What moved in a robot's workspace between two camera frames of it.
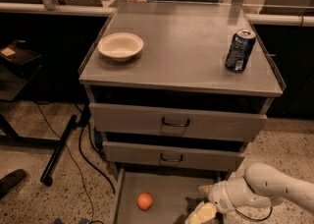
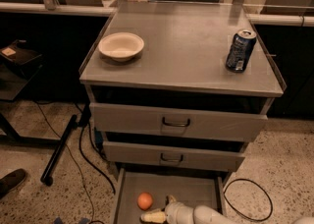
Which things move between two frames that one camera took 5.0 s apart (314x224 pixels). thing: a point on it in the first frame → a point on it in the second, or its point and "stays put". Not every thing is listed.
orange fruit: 144,200 stays put
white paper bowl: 121,46 stays put
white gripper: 218,196 → 174,212
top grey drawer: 178,122 stays put
